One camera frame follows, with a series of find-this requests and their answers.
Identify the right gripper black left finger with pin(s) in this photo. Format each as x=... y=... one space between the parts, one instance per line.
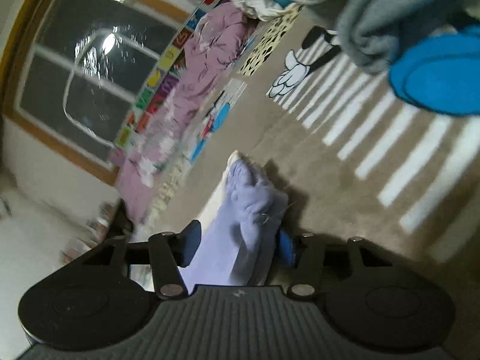
x=164 y=253

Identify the dark cluttered side table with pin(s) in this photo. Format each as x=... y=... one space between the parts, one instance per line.
x=111 y=221

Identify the Mickey Mouse brown blanket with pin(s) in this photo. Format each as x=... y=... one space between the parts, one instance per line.
x=354 y=161

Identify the window with wooden frame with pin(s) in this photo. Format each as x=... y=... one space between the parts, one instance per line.
x=71 y=70

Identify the colourful alphabet foam board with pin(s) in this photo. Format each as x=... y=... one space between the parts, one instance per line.
x=163 y=78

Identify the grey folded clothes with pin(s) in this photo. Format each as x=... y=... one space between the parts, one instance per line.
x=374 y=33

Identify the lavender sweatpants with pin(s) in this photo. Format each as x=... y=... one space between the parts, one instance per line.
x=239 y=227

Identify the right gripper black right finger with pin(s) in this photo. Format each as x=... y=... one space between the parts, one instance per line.
x=312 y=263

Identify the pink floral quilt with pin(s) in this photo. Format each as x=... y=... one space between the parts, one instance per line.
x=216 y=43

